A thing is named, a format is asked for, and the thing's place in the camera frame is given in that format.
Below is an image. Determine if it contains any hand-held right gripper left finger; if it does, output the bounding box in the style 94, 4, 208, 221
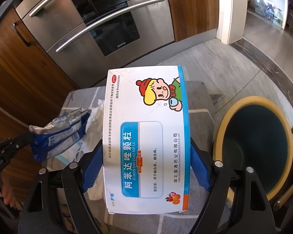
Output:
20, 139, 104, 234

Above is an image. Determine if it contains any wooden kitchen cabinet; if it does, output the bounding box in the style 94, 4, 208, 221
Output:
0, 0, 221, 156

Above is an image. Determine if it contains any black cabinet handle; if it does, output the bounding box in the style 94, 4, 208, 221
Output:
12, 23, 31, 47

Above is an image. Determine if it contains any blue bin with yellow rim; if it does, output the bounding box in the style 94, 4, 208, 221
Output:
212, 96, 293, 200

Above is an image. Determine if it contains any white and blue medicine box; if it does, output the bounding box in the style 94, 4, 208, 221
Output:
103, 66, 191, 215

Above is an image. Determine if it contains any blue foil packet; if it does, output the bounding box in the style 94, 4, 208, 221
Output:
29, 108, 92, 162

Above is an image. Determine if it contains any pile of water bottles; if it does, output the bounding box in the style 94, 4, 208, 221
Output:
254, 0, 284, 26

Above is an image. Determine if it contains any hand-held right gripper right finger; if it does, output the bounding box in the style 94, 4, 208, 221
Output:
189, 136, 276, 234

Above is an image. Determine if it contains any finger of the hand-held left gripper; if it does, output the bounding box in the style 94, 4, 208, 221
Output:
0, 132, 36, 157

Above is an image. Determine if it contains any stainless steel oven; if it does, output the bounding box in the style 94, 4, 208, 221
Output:
15, 0, 175, 58

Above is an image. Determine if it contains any grey plaid tablecloth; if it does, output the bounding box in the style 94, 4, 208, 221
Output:
46, 80, 215, 234

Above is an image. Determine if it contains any person's left hand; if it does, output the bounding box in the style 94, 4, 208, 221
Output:
0, 178, 17, 209

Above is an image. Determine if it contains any crumpled white tissue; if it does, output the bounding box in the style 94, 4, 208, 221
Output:
52, 99, 105, 200

